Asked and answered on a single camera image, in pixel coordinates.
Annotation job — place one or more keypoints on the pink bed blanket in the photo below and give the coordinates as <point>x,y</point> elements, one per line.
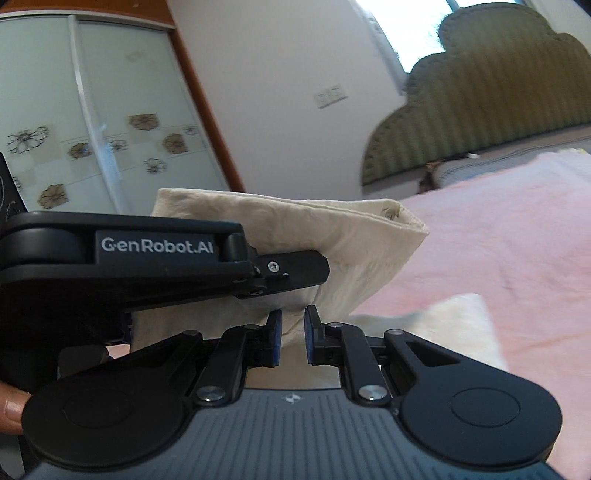
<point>508,254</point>

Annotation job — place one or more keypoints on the window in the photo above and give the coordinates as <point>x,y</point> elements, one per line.
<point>415,27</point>

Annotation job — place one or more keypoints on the grey pillow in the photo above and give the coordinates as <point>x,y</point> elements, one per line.
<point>498,166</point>

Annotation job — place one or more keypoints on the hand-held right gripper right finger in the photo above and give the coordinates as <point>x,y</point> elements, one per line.
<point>310,337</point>

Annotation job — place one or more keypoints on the green padded headboard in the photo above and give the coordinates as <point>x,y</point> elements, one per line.
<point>485,101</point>

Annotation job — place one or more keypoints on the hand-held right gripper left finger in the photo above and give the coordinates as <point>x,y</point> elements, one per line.
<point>275,339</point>

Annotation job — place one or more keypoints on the white wall socket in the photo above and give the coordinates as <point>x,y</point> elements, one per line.
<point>324,99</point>
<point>339,93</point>

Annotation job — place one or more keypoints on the person's left hand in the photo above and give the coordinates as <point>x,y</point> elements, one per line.
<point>11,408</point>

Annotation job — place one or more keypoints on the yellow cloth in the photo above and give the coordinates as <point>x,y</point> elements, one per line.
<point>577,150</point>

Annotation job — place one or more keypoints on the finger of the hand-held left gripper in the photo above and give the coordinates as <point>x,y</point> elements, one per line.
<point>300,270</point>
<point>128,327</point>

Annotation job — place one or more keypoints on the cream white pants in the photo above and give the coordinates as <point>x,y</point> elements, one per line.
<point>351,249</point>

